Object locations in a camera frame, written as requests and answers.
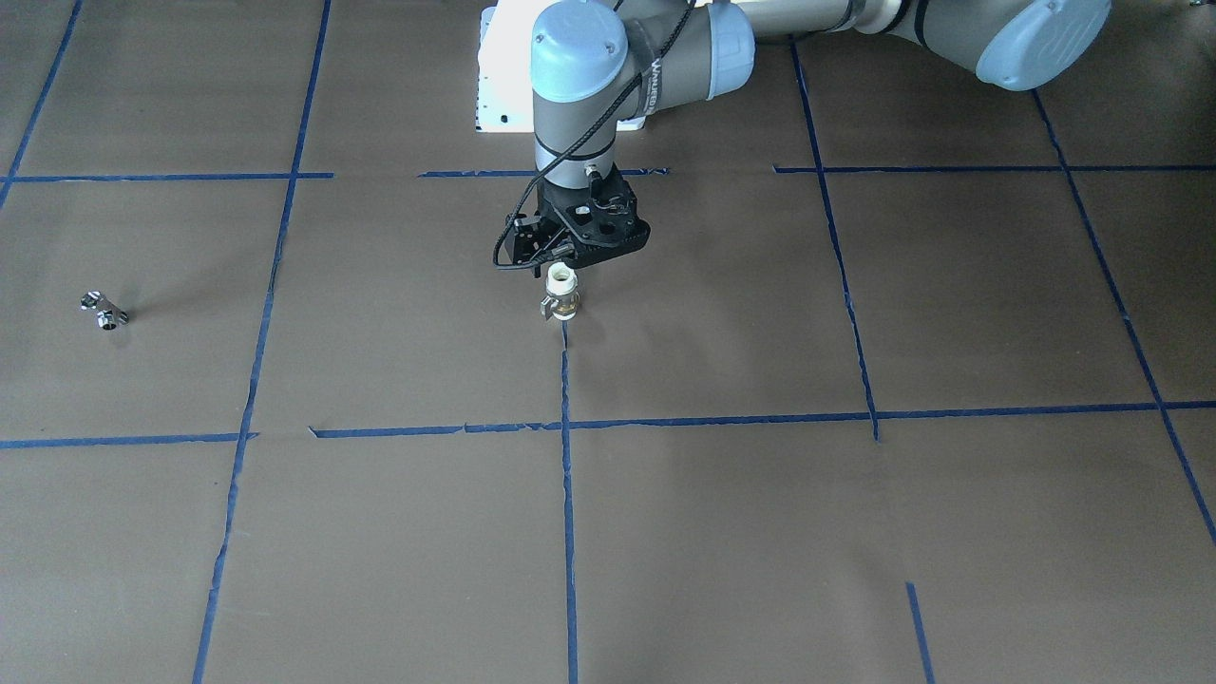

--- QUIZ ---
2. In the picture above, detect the white PPR pipe brass valve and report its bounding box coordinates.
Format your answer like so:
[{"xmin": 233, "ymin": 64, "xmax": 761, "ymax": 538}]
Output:
[{"xmin": 541, "ymin": 260, "xmax": 580, "ymax": 323}]

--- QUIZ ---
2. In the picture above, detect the small chrome metal fitting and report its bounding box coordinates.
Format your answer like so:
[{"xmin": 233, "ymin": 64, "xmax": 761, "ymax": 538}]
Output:
[{"xmin": 80, "ymin": 291, "xmax": 129, "ymax": 331}]

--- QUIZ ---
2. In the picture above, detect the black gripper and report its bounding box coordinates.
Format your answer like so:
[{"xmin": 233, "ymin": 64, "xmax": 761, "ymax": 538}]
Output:
[{"xmin": 508, "ymin": 167, "xmax": 651, "ymax": 267}]

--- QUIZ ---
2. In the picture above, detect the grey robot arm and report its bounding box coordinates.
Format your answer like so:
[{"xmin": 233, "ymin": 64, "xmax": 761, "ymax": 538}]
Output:
[{"xmin": 494, "ymin": 1, "xmax": 1111, "ymax": 273}]

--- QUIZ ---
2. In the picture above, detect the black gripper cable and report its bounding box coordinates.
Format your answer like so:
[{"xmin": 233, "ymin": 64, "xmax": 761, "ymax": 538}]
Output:
[{"xmin": 492, "ymin": 0, "xmax": 699, "ymax": 271}]

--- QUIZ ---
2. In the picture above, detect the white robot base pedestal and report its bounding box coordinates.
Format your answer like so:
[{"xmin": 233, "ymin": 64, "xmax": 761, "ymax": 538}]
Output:
[{"xmin": 474, "ymin": 5, "xmax": 647, "ymax": 133}]

